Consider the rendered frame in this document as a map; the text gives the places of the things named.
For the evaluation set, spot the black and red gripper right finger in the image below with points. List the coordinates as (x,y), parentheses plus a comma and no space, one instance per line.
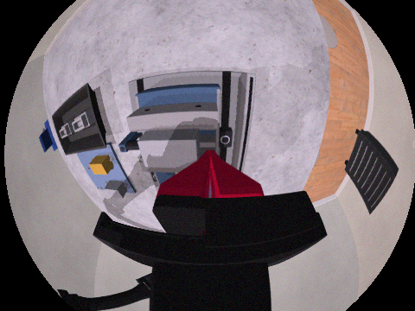
(229,182)

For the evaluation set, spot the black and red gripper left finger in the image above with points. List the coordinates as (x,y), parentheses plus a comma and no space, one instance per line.
(194,180)

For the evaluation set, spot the yellow rectangular block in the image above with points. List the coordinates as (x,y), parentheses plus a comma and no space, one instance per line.
(101,165)

